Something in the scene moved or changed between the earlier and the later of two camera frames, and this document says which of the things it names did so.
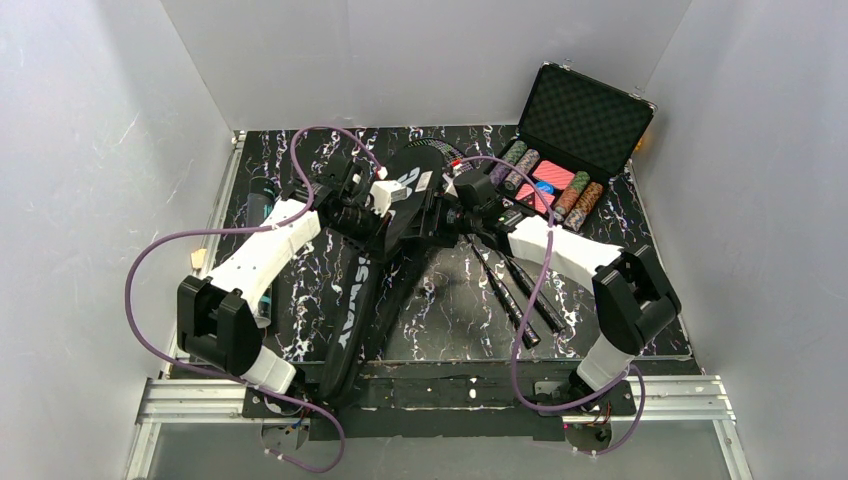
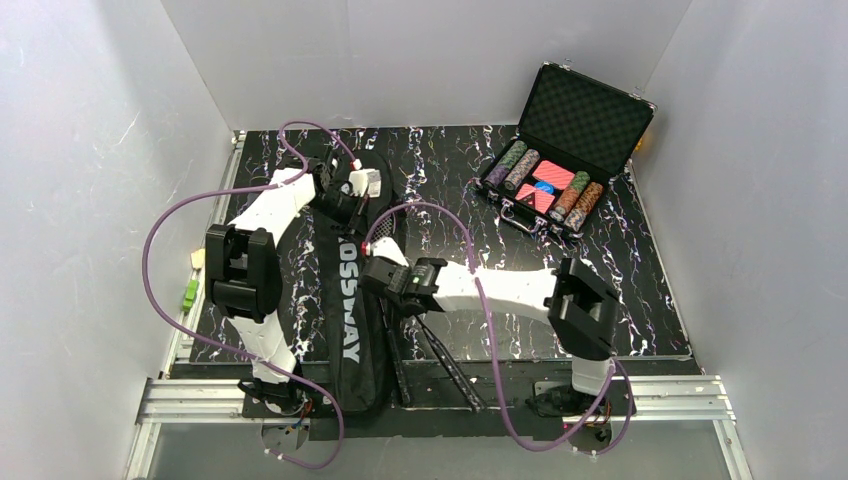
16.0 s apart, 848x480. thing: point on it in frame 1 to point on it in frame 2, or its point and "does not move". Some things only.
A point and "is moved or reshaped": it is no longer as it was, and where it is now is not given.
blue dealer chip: x=545 y=186 does not move
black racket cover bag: x=411 y=182 is moved or reshaped
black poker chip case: x=577 y=134 does not move
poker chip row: x=523 y=161 does not move
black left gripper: x=382 y=221 does not move
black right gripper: x=448 y=216 to x=374 y=277
